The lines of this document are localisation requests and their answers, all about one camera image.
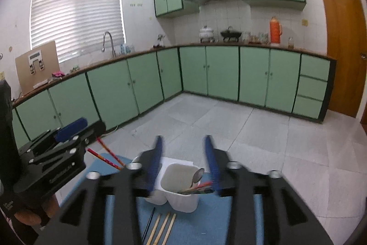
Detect orange thermos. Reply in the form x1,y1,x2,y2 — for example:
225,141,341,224
269,16,282,44

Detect wooden door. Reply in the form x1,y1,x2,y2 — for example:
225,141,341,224
323,0,366,118

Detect black-tipped chopstick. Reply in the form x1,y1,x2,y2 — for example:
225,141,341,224
142,207,156,244

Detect green lower kitchen cabinets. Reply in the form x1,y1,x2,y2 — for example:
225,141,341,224
13,45,336,146

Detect black wok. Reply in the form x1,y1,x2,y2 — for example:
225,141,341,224
220,26,242,42

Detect cardboard box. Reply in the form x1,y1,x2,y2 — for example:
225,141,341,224
15,41,60,95

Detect metal spoon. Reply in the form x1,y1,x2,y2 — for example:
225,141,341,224
189,168,205,189

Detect white pot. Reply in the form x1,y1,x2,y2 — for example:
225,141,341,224
199,25,215,43

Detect plain wooden chopstick three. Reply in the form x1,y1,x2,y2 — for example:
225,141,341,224
162,213,177,245

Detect white two-compartment utensil holder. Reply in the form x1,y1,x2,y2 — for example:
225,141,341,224
145,157,199,213

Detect plain wooden chopstick two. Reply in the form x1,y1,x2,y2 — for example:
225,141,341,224
153,212,170,245

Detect blue table mat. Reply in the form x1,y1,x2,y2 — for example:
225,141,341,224
59,153,265,244

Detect pink cloth on counter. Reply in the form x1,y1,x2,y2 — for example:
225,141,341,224
52,71,65,78

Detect glass jars on counter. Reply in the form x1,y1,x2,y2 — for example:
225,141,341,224
243,32,294,49

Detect window blinds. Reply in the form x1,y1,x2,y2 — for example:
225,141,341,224
30,0,126,62

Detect chrome faucet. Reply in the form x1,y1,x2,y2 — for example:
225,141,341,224
101,30,117,59

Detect red-topped wooden chopstick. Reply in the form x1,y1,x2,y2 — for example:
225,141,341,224
86,148,122,170

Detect left hand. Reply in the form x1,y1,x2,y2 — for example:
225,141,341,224
12,194,61,227

